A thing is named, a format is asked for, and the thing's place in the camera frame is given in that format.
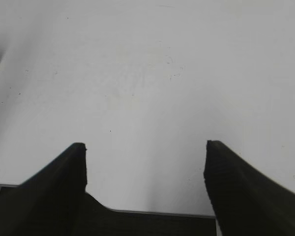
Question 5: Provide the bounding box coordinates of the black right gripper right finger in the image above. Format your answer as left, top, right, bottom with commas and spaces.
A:
204, 140, 295, 236

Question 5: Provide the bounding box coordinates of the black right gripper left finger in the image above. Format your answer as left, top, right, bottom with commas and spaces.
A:
0, 143, 87, 236

